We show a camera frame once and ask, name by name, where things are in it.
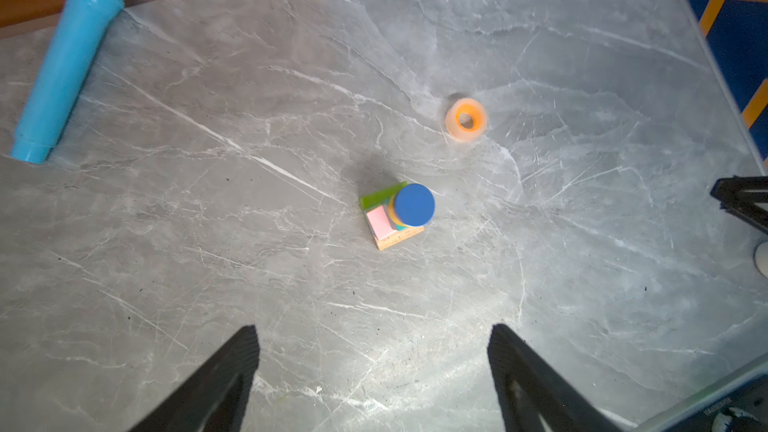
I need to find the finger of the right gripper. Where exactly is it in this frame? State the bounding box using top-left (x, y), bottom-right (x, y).
top-left (710, 176), bottom-right (768, 233)

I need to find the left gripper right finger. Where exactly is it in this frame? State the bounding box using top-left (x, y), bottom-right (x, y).
top-left (487, 323), bottom-right (619, 431)

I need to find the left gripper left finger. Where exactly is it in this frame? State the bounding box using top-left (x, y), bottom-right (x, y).
top-left (132, 325), bottom-right (260, 431)

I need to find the natural wood rectangular block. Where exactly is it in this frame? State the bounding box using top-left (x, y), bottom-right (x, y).
top-left (375, 227), bottom-right (425, 250)

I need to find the dark blue cylinder block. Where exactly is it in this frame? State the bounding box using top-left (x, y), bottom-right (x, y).
top-left (392, 183), bottom-right (436, 227)

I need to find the yellow cylinder block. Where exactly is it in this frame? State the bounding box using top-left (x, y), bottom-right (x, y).
top-left (386, 194), bottom-right (402, 229)

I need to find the pink rectangular block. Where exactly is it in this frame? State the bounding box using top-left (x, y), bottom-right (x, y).
top-left (366, 205), bottom-right (397, 241)

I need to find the dark green rectangular block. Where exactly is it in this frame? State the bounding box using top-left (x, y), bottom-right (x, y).
top-left (359, 181), bottom-right (408, 212)

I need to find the white bottle green cap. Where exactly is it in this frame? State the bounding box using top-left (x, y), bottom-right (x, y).
top-left (753, 242), bottom-right (768, 278)

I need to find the cyan toy microphone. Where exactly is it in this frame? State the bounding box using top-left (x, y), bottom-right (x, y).
top-left (10, 0), bottom-right (125, 164)

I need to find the aluminium front rail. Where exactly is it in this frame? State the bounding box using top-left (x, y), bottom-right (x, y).
top-left (635, 354), bottom-right (767, 431)

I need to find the orange tape ring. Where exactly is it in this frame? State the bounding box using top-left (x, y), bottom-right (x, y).
top-left (444, 97), bottom-right (489, 143)

